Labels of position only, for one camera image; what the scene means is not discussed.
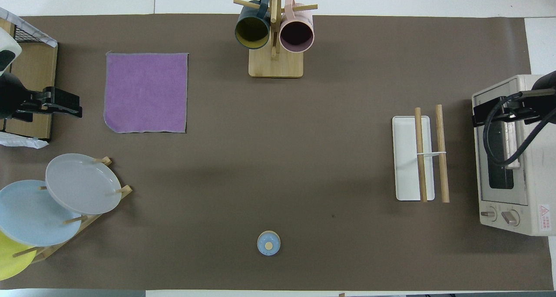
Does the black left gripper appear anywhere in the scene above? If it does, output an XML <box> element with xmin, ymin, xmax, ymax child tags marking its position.
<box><xmin>17</xmin><ymin>86</ymin><xmax>83</xmax><ymax>119</ymax></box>

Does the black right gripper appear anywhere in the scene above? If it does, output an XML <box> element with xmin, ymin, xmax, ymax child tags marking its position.
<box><xmin>473</xmin><ymin>89</ymin><xmax>531</xmax><ymax>128</ymax></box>

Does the purple square towel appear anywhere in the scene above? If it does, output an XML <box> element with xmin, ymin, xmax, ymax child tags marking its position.
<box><xmin>103</xmin><ymin>51</ymin><xmax>189</xmax><ymax>134</ymax></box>

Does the white base wooden towel rack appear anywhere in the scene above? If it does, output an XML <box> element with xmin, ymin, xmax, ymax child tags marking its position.
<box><xmin>392</xmin><ymin>105</ymin><xmax>450</xmax><ymax>203</ymax></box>

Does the wooden plate rack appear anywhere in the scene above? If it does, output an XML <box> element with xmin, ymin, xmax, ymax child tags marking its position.
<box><xmin>12</xmin><ymin>156</ymin><xmax>133</xmax><ymax>264</ymax></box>

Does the white patterned paper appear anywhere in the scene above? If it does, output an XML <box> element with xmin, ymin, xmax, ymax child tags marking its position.
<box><xmin>0</xmin><ymin>7</ymin><xmax>58</xmax><ymax>48</ymax></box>
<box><xmin>0</xmin><ymin>132</ymin><xmax>50</xmax><ymax>149</ymax></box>

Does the cream toaster oven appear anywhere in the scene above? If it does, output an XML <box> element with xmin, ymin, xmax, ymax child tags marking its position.
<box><xmin>472</xmin><ymin>74</ymin><xmax>556</xmax><ymax>237</ymax></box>

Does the grey plate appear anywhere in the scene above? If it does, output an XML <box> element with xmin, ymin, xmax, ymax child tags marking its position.
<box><xmin>45</xmin><ymin>153</ymin><xmax>122</xmax><ymax>215</ymax></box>

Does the light blue plate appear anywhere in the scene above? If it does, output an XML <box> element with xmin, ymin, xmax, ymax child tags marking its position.
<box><xmin>0</xmin><ymin>180</ymin><xmax>83</xmax><ymax>247</ymax></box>

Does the yellow plate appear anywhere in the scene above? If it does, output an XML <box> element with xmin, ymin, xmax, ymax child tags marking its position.
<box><xmin>0</xmin><ymin>230</ymin><xmax>37</xmax><ymax>281</ymax></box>

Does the dark teal mug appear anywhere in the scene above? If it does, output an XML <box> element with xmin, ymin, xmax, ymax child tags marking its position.
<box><xmin>235</xmin><ymin>0</ymin><xmax>271</xmax><ymax>50</ymax></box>

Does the pink mug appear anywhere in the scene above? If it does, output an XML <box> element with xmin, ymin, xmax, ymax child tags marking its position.
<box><xmin>279</xmin><ymin>0</ymin><xmax>314</xmax><ymax>53</ymax></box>

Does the wooden mug tree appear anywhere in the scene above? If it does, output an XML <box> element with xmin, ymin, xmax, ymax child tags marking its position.
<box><xmin>233</xmin><ymin>0</ymin><xmax>318</xmax><ymax>79</ymax></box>

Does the brown table mat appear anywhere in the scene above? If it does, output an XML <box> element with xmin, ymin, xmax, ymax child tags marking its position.
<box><xmin>0</xmin><ymin>14</ymin><xmax>554</xmax><ymax>291</ymax></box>

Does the small blue bell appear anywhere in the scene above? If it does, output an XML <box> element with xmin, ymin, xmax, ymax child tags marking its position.
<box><xmin>257</xmin><ymin>230</ymin><xmax>281</xmax><ymax>256</ymax></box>

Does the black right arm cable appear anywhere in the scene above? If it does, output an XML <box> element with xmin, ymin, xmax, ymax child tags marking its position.
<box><xmin>483</xmin><ymin>93</ymin><xmax>556</xmax><ymax>166</ymax></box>

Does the black wire basket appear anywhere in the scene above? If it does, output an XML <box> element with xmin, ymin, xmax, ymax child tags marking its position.
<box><xmin>13</xmin><ymin>24</ymin><xmax>39</xmax><ymax>44</ymax></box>

